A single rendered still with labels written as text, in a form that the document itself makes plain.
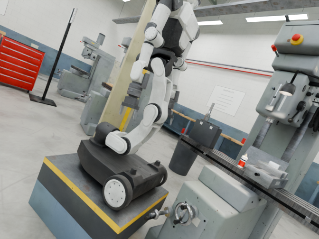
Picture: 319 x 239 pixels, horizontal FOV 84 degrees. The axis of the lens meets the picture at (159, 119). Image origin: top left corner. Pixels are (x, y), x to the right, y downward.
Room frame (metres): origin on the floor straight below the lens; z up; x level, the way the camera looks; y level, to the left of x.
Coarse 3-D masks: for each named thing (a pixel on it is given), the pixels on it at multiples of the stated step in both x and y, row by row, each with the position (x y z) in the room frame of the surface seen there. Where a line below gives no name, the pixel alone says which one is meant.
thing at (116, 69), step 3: (114, 63) 8.81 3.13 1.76; (117, 63) 8.90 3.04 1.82; (120, 63) 9.00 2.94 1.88; (114, 66) 8.85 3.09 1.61; (117, 66) 8.94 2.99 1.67; (114, 69) 8.89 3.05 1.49; (117, 69) 8.98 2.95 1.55; (111, 72) 8.82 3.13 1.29; (114, 72) 8.92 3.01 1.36; (117, 72) 9.02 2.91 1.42; (111, 75) 8.86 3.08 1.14; (114, 75) 8.97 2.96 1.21; (111, 78) 8.90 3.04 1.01; (114, 78) 9.01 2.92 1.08; (108, 81) 8.84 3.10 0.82; (111, 81) 8.93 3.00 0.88; (114, 81) 9.05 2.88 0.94
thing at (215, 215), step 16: (192, 192) 1.03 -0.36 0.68; (208, 192) 1.08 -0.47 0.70; (208, 208) 0.94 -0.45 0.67; (224, 208) 0.96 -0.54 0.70; (256, 208) 1.22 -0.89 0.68; (176, 224) 1.03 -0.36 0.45; (192, 224) 0.97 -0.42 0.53; (208, 224) 0.91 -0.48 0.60; (224, 224) 0.89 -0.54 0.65; (240, 224) 1.09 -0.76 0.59
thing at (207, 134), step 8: (200, 120) 1.59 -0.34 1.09; (192, 128) 1.62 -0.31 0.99; (200, 128) 1.58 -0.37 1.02; (208, 128) 1.54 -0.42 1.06; (216, 128) 1.50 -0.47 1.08; (192, 136) 1.60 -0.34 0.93; (200, 136) 1.56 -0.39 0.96; (208, 136) 1.52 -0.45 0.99; (216, 136) 1.53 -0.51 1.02; (208, 144) 1.50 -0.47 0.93
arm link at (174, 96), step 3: (171, 93) 1.45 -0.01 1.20; (174, 93) 1.49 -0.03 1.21; (177, 93) 1.48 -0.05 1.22; (171, 96) 1.48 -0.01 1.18; (174, 96) 1.50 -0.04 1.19; (177, 96) 1.48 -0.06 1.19; (171, 99) 1.48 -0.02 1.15; (174, 99) 1.48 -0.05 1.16; (177, 99) 1.48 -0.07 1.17; (171, 102) 1.47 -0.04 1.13; (174, 102) 1.50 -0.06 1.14; (177, 102) 1.49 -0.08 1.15
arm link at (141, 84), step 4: (144, 76) 1.09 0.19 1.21; (148, 76) 1.09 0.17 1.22; (132, 80) 1.10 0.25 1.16; (140, 80) 1.09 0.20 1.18; (144, 80) 1.09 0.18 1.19; (148, 80) 1.10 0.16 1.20; (132, 84) 1.08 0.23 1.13; (136, 84) 1.08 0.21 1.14; (140, 84) 1.10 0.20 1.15; (144, 84) 1.08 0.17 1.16; (136, 88) 1.07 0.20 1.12; (140, 88) 1.09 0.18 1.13; (144, 88) 1.09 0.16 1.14
